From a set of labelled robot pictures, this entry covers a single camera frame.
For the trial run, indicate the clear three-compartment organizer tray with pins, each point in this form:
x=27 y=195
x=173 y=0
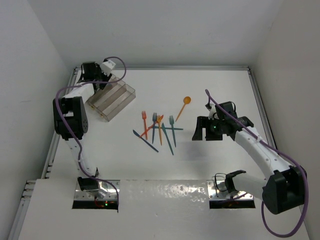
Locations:
x=111 y=100

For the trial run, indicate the metal base plate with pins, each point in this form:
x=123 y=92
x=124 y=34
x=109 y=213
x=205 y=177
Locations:
x=217 y=192
x=104 y=192

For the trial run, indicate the orange-red plastic knife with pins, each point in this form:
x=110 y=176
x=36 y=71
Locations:
x=150 y=127

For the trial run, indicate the yellow-orange plastic fork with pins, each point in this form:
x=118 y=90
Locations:
x=159 y=119

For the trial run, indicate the teal plastic fork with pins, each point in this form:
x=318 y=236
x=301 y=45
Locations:
x=171 y=122

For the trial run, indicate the yellow-orange plastic spoon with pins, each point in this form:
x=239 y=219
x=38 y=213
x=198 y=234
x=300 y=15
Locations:
x=187 y=100

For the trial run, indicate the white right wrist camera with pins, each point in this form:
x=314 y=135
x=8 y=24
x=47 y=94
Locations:
x=212 y=110

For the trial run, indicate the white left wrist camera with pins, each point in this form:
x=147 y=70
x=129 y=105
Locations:
x=107 y=66

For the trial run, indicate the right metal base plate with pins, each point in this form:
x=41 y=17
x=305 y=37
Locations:
x=217 y=192

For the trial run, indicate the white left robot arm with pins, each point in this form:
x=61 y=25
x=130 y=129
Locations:
x=71 y=122

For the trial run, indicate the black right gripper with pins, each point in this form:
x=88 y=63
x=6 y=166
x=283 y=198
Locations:
x=203 y=122

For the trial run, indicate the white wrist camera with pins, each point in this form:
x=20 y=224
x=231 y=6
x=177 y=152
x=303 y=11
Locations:
x=212 y=110
x=107 y=66

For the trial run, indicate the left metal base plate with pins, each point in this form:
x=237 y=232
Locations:
x=104 y=192

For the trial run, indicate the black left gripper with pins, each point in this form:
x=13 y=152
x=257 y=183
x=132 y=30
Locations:
x=104 y=76

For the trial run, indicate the teal plastic knife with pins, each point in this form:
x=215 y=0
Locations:
x=167 y=138
x=170 y=128

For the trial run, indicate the orange-red plastic fork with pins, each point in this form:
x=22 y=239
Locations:
x=144 y=117

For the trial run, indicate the dark blue plastic fork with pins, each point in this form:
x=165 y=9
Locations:
x=154 y=119

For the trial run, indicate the dark blue plastic knife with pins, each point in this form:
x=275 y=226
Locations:
x=145 y=141

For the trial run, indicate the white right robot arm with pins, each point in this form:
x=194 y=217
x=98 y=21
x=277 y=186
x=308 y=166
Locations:
x=283 y=186

